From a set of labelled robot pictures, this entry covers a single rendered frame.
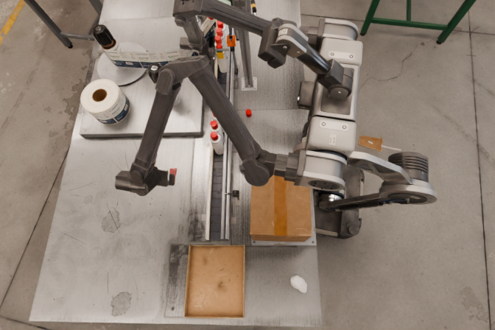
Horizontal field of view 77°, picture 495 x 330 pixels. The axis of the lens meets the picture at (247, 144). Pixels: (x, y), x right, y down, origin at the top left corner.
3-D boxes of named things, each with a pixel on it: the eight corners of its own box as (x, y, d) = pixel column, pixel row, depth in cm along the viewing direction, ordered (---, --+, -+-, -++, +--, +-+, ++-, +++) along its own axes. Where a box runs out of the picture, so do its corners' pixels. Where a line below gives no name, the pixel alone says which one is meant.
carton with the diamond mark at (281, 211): (254, 178, 157) (251, 160, 132) (302, 179, 156) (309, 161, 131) (253, 240, 146) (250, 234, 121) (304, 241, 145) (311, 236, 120)
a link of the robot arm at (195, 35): (188, 21, 101) (193, -13, 101) (170, 18, 101) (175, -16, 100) (202, 54, 144) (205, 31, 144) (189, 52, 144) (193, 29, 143)
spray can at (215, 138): (215, 145, 162) (208, 129, 143) (225, 145, 162) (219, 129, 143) (214, 155, 160) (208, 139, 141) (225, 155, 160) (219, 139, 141)
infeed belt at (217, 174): (222, -16, 210) (221, -21, 206) (234, -16, 209) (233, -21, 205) (208, 240, 149) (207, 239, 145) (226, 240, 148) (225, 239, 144)
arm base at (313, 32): (317, 59, 117) (321, 37, 106) (295, 56, 118) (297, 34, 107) (319, 40, 120) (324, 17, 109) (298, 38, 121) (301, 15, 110)
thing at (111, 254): (110, -17, 221) (108, -20, 219) (297, -27, 213) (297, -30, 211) (32, 320, 143) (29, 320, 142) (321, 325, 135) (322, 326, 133)
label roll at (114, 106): (123, 87, 179) (111, 72, 166) (135, 114, 172) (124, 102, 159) (90, 102, 177) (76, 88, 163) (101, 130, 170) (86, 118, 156)
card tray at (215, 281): (191, 245, 149) (188, 244, 146) (244, 245, 148) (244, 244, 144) (185, 316, 138) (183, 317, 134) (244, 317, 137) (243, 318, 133)
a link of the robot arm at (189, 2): (183, 9, 92) (188, -24, 92) (169, 20, 104) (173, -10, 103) (297, 51, 116) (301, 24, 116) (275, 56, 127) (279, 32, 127)
